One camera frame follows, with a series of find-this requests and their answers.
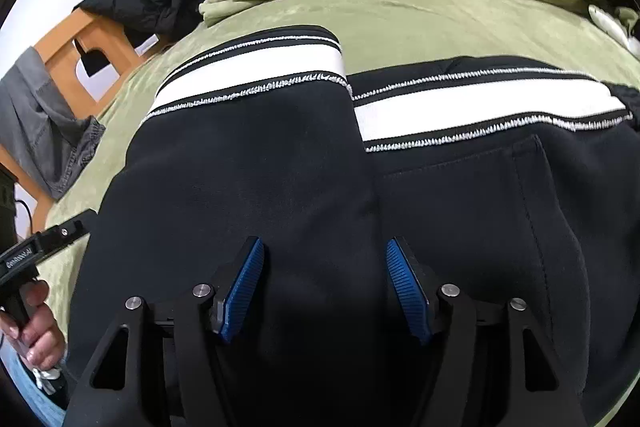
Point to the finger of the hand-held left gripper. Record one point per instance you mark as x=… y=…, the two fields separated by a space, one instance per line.
x=65 y=232

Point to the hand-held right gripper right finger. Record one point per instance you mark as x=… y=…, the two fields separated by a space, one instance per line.
x=407 y=287

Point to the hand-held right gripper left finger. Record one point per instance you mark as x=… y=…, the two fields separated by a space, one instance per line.
x=245 y=287

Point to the black pants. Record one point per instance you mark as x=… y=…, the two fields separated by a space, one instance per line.
x=300 y=157

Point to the person's left hand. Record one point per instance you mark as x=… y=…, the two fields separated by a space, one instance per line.
x=42 y=337

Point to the grey jeans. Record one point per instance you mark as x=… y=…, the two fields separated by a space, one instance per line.
x=40 y=127

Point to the person's blue jeans leg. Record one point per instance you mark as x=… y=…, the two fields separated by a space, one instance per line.
x=20 y=384

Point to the wooden bed frame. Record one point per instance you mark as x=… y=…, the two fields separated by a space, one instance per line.
x=65 y=42

